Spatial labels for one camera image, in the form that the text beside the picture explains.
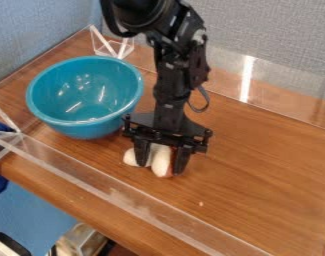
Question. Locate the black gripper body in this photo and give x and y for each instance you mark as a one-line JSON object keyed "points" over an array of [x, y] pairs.
{"points": [[190, 134]]}

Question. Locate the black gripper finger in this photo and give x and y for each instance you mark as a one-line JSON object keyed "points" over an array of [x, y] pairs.
{"points": [[140, 151], [182, 154]]}

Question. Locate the brown and white toy mushroom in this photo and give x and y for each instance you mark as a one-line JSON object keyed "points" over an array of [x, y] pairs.
{"points": [[159, 160]]}

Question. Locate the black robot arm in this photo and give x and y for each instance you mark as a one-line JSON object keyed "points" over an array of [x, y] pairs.
{"points": [[175, 33]]}

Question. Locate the blue bowl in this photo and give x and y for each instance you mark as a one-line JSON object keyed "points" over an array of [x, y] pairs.
{"points": [[81, 95]]}

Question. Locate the clear acrylic front barrier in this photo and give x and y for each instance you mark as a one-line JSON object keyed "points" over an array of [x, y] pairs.
{"points": [[167, 220]]}

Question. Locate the clear acrylic barrier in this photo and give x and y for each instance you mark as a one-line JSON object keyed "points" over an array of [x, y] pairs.
{"points": [[279, 89], [167, 220]]}

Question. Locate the clear acrylic back barrier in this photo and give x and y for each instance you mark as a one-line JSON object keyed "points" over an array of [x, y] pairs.
{"points": [[279, 89]]}

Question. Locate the black and white object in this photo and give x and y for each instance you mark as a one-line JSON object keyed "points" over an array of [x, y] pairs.
{"points": [[11, 248]]}

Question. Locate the clear acrylic corner bracket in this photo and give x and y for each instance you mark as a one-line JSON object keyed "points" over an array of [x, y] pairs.
{"points": [[117, 49]]}

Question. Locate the metal frame under table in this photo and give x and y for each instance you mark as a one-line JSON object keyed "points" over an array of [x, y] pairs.
{"points": [[80, 241]]}

